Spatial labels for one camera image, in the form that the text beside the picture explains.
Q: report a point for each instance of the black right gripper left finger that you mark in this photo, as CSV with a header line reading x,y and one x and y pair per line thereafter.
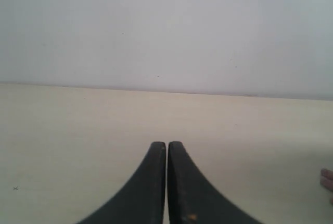
x,y
141,199

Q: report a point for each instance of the person's open hand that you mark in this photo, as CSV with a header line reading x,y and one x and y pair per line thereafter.
x,y
326,179

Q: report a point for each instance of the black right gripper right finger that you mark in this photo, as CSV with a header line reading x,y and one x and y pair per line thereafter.
x,y
191,197

